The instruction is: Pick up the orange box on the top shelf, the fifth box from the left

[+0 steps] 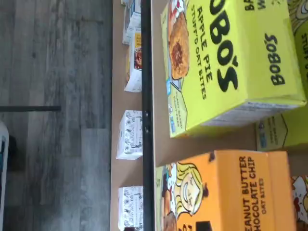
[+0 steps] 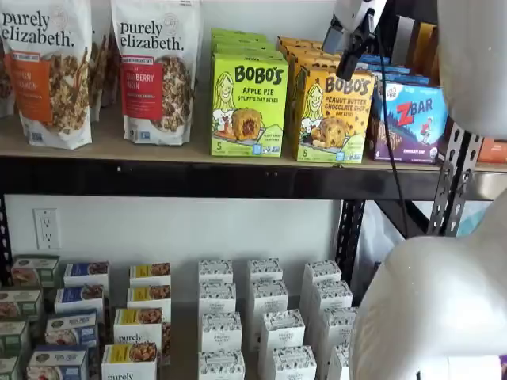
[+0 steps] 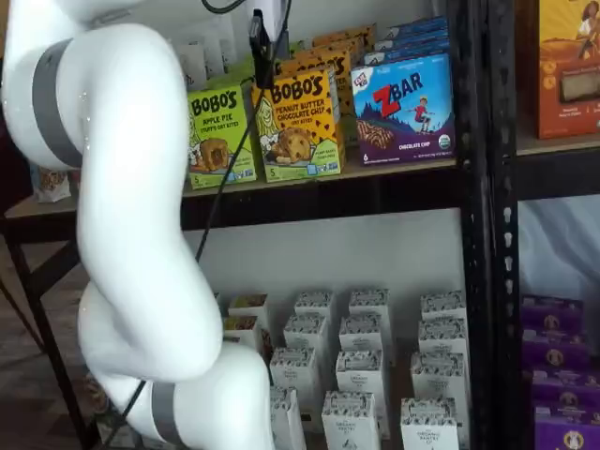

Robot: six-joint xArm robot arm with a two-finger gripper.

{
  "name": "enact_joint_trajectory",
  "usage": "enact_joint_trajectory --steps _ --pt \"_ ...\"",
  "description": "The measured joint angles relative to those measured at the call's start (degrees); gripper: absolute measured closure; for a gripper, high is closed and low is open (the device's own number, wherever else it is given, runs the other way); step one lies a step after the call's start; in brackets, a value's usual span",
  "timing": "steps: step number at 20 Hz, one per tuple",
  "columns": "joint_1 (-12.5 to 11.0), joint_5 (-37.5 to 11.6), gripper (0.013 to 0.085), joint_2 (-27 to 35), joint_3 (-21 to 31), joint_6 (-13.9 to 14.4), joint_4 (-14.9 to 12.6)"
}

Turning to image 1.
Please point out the white blue snack box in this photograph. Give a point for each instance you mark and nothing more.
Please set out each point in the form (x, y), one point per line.
(133, 26)
(134, 3)

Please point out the thin black pole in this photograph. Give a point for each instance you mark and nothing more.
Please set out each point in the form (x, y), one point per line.
(29, 108)

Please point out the green Bobo's apple pie box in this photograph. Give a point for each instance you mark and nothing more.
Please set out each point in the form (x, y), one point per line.
(276, 134)
(216, 72)

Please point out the yellow white food box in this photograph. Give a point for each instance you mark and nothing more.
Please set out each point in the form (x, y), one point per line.
(134, 60)

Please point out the white floral print box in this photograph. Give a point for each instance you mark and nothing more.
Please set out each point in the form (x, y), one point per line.
(130, 134)
(131, 207)

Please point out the black metal shelf frame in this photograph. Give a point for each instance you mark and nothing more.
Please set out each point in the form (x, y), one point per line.
(147, 72)

